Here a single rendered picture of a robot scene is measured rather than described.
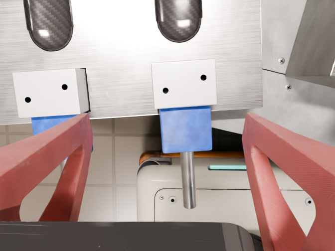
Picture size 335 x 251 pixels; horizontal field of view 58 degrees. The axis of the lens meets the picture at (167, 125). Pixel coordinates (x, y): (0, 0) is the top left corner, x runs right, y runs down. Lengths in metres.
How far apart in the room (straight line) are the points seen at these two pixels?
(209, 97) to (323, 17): 0.12
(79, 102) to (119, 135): 0.91
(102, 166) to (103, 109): 0.93
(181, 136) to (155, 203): 0.67
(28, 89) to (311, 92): 0.27
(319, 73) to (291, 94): 0.08
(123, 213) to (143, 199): 0.34
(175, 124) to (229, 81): 0.06
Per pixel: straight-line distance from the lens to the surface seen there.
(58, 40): 0.28
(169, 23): 0.27
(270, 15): 0.34
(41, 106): 0.26
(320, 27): 0.30
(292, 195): 0.98
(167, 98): 0.24
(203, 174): 0.90
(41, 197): 1.31
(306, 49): 0.31
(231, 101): 0.27
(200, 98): 0.24
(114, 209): 1.25
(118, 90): 0.27
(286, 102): 0.34
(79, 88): 0.25
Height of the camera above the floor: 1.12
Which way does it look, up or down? 81 degrees down
